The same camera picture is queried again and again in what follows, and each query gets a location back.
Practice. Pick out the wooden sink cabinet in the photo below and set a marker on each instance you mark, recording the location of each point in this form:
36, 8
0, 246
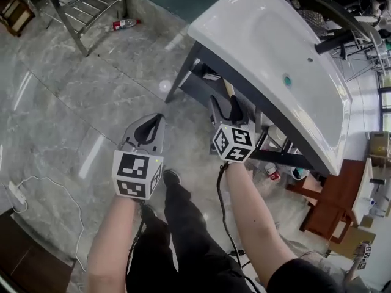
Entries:
330, 200

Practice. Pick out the cardboard box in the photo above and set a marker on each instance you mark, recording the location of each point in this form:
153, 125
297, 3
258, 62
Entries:
380, 146

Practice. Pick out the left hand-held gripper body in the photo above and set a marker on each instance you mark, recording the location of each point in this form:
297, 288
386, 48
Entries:
137, 172

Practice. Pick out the brown wicker chair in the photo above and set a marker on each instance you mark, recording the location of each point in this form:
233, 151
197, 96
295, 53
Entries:
320, 8

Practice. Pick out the person's black trousers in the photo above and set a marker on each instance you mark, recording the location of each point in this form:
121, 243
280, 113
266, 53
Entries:
189, 240

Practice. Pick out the white rectangular basin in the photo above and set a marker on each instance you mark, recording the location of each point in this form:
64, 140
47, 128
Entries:
366, 194

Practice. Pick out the short black faucet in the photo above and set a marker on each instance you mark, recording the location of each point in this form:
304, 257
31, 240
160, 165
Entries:
377, 182

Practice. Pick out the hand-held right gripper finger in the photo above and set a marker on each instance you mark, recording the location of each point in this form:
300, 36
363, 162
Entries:
216, 111
236, 113

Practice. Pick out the dark sink faucet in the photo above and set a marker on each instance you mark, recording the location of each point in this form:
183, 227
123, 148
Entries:
333, 43

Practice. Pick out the person's right forearm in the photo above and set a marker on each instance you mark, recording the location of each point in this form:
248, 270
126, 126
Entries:
253, 212

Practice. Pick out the white ceramic sink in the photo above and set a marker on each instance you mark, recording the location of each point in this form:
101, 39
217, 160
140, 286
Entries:
275, 41

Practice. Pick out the dark metal frame stand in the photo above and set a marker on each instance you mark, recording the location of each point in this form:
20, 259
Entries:
72, 26

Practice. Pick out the person's black shoe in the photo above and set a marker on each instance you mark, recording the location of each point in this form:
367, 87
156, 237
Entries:
148, 211
172, 177

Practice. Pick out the white power strip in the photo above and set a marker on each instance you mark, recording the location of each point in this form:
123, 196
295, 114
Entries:
17, 193

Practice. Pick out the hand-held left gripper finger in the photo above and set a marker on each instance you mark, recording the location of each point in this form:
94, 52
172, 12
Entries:
128, 134
162, 136

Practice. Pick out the red-label plastic bottle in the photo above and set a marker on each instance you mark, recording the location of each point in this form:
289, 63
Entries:
272, 172
125, 24

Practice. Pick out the white ceramic cup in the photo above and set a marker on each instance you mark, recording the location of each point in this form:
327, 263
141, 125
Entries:
276, 136

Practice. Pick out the glass door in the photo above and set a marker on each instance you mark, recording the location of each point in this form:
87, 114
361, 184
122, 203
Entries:
385, 102

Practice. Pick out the dark brown wooden cabinet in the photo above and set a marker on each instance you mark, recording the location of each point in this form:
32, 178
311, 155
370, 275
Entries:
30, 255

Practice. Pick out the white waste bucket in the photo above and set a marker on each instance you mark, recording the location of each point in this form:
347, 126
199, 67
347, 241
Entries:
301, 174

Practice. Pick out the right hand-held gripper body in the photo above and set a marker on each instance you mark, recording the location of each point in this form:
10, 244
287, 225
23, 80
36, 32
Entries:
235, 142

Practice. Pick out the person's left forearm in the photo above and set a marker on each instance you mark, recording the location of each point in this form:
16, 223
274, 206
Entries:
107, 240

